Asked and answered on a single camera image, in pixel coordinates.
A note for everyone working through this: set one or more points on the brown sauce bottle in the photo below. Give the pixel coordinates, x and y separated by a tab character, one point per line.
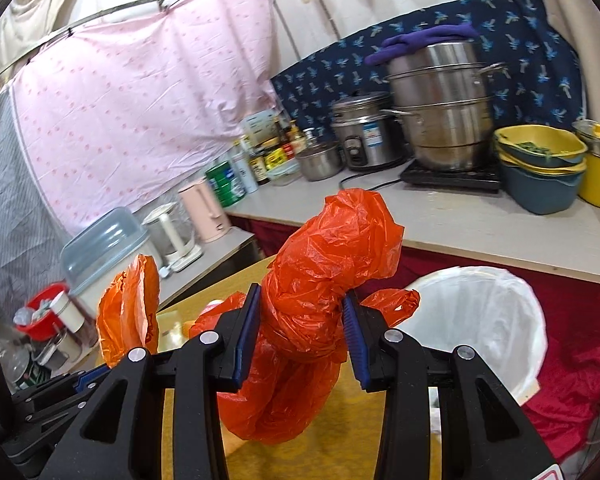
282	135

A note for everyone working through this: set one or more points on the white plastic bag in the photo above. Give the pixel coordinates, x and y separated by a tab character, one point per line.
480	320

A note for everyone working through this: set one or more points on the small steel pot with lid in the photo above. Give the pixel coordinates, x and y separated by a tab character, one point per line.
320	162

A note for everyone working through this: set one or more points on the white dish box blue lid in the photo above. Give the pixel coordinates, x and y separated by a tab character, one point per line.
105	250

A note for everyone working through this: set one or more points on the glass kettle with white base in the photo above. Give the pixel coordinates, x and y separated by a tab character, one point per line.
172	237

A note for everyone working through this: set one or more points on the yellow patterned tablecloth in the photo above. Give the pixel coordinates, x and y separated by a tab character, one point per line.
330	440

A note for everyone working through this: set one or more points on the purple cloth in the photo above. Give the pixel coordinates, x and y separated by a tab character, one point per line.
420	42

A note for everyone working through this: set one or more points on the clear food container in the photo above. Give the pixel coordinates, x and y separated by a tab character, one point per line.
285	174

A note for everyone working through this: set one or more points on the pink dotted curtain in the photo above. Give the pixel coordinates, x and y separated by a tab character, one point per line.
130	110

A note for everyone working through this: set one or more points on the orange sauce bottle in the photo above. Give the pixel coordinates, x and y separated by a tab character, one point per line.
297	141

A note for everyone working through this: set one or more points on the orange plastic bag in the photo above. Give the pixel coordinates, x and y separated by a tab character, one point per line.
127	305
310	270

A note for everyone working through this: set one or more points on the jar with white lid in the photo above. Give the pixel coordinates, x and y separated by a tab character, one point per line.
70	320

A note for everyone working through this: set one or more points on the red plastic bowl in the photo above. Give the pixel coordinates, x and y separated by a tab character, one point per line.
42	325

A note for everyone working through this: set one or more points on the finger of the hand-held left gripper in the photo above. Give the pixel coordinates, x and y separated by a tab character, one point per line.
35	435
87	379

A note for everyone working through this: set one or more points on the pale cardboard box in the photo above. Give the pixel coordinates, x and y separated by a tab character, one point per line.
259	127

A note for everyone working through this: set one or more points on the dark sauce bottle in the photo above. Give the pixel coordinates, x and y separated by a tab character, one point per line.
259	170

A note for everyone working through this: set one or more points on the dark red cloth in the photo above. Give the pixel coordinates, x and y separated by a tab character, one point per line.
580	340

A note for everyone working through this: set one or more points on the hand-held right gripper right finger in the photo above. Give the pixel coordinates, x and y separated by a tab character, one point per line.
356	345

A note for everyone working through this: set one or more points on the tall steel steamer pot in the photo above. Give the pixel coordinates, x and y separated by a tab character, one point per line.
445	125

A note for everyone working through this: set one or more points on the pink electric kettle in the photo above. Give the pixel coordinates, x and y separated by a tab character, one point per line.
202	210

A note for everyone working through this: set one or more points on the glass jar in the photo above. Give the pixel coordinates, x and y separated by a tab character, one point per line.
22	365

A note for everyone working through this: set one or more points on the navy printed cloth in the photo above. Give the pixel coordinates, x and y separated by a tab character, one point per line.
330	75

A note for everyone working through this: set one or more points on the black induction cooker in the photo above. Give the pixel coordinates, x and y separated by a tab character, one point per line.
455	181

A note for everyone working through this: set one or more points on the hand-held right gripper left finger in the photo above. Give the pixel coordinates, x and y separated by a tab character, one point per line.
245	340

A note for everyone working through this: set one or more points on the yellow seasoning packet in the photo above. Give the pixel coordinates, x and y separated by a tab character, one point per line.
279	157

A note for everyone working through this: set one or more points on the white thermos bottle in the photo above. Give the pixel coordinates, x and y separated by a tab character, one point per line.
245	172

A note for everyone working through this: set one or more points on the steel rice cooker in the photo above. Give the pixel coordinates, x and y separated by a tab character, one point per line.
370	135

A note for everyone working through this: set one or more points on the blue basin with yellow rim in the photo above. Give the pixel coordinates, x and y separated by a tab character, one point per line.
540	192
540	146

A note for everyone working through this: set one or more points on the steel pot with glass lid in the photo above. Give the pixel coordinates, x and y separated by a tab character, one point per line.
597	137

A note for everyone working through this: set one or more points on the grey striped cloth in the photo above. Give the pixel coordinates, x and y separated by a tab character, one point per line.
10	200

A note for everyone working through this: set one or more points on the green tin can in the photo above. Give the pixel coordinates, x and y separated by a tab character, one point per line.
225	185

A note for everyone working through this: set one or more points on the white power plug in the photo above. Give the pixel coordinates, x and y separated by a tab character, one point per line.
165	272

